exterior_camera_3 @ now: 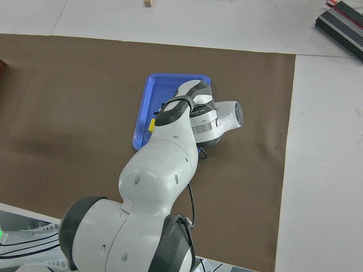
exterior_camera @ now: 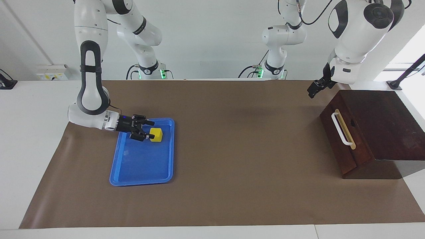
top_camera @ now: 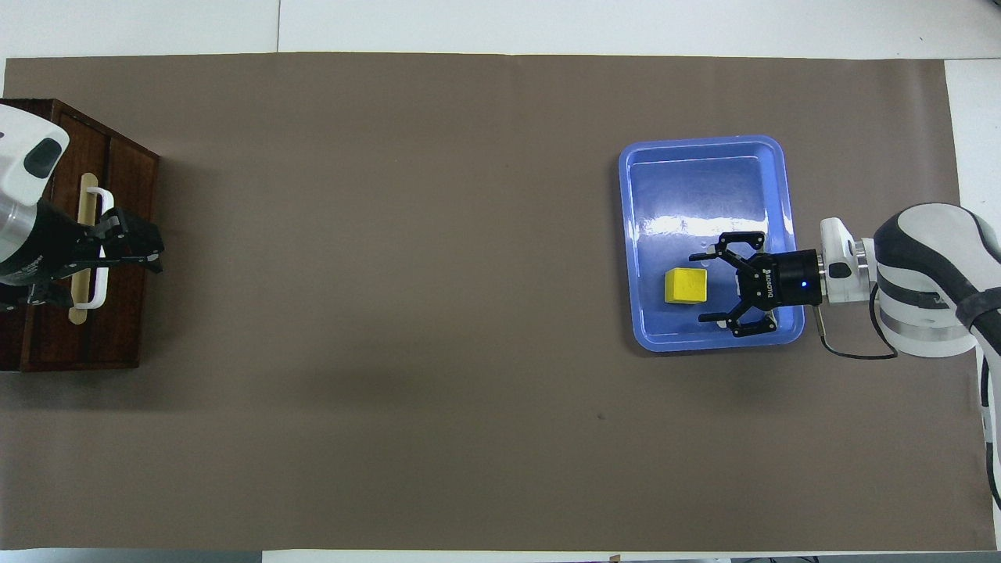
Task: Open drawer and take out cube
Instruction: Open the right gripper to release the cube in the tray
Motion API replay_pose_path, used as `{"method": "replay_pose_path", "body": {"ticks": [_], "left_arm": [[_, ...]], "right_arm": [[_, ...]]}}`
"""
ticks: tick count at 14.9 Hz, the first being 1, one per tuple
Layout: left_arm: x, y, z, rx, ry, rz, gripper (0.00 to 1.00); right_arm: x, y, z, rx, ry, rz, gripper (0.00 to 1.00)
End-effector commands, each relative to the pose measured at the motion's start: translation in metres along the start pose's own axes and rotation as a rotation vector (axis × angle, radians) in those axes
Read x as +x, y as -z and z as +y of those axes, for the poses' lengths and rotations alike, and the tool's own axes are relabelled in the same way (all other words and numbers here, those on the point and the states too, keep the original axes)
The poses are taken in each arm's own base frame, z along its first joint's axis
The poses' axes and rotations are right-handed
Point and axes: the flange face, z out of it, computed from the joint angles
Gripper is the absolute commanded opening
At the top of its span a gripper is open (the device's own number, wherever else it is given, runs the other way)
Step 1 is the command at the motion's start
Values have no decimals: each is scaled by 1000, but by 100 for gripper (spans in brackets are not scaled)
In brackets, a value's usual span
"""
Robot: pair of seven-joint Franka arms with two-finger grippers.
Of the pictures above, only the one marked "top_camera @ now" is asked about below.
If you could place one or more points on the blue plastic tray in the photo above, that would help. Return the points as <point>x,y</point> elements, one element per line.
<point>704,195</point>

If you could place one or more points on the brown table mat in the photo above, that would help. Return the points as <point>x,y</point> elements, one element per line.
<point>391,313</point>

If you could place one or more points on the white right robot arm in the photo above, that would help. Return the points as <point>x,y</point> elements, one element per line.
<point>931,274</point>

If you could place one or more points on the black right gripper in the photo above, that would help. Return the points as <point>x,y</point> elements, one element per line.
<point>786,277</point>

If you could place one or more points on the dark wooden drawer cabinet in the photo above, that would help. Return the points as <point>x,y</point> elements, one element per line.
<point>129,328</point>

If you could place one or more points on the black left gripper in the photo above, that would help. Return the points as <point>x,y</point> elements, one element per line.
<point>43,250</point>

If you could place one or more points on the dark wooden drawer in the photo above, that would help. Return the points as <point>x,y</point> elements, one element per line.
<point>55,344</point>

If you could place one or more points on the yellow cube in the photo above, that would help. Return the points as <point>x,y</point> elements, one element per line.
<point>686,286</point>

